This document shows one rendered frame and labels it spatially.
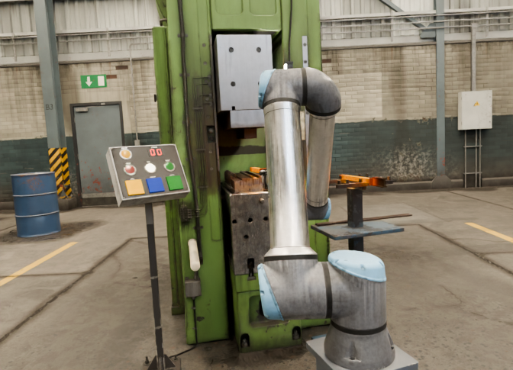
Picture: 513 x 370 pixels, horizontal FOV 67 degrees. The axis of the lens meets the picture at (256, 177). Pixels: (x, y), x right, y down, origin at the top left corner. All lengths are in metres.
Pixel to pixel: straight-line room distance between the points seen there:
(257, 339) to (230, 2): 1.91
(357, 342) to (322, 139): 0.63
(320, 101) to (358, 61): 7.24
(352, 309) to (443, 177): 7.93
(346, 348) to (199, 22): 1.84
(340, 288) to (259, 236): 1.16
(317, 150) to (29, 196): 5.32
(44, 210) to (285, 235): 5.46
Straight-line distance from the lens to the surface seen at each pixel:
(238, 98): 2.16
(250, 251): 2.17
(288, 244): 1.07
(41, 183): 6.29
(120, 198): 1.87
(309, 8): 2.52
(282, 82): 1.20
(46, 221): 6.36
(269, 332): 2.37
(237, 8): 2.42
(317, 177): 1.45
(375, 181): 1.98
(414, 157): 8.68
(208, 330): 2.52
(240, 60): 2.19
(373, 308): 1.09
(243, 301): 2.27
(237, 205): 2.11
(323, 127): 1.30
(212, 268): 2.38
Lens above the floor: 1.20
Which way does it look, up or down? 5 degrees down
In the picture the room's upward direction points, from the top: 3 degrees counter-clockwise
